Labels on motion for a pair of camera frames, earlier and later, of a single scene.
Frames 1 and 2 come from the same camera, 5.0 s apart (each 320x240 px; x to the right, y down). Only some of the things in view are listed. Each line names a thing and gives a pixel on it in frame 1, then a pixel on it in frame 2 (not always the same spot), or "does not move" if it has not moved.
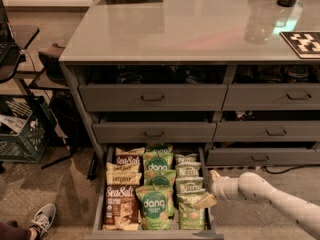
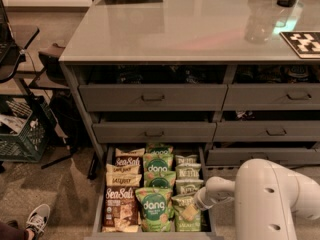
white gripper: (221, 187) -> (202, 199)
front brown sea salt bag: (121, 207) does not move
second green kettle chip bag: (190, 184) does not move
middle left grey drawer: (153, 132) does not move
